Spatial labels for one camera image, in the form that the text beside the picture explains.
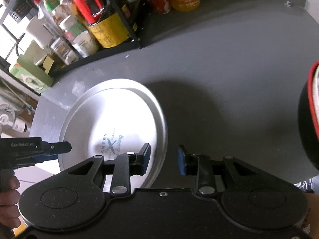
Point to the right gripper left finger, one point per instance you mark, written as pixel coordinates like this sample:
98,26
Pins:
127,165

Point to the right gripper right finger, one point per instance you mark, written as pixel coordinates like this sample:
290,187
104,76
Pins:
199,166

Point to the white plate with blue logo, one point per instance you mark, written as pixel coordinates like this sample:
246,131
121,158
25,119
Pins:
114,117

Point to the black bowl with red rim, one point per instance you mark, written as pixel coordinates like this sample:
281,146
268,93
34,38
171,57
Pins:
308,116

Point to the left hand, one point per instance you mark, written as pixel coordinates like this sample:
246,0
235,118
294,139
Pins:
9,209

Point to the green tissue box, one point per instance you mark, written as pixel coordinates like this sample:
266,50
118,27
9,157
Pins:
28,69

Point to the white capped jar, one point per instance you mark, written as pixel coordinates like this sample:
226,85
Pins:
81,39

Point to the black wire rack shelf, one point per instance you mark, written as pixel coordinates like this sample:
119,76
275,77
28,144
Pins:
52,39

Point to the dark bottle yellow label red handle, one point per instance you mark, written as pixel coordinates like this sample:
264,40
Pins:
103,22

